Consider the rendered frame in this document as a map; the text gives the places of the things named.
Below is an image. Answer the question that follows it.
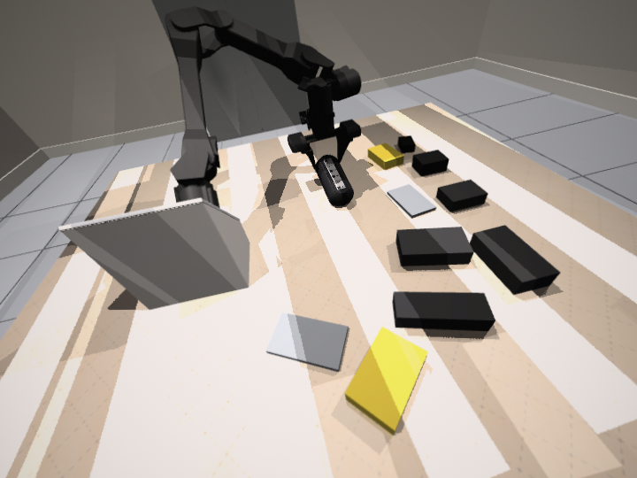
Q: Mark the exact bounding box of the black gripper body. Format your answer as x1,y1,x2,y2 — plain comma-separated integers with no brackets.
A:
288,106,361,153

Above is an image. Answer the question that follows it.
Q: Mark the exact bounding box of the yellow rectangular block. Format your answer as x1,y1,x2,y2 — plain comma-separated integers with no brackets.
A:
368,143,404,171
344,327,428,436

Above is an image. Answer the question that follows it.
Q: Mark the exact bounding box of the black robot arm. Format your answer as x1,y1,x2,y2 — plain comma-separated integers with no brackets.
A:
165,6,361,208

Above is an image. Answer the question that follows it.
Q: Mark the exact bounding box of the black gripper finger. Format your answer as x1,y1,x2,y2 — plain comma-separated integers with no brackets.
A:
301,147,316,169
336,136,353,163

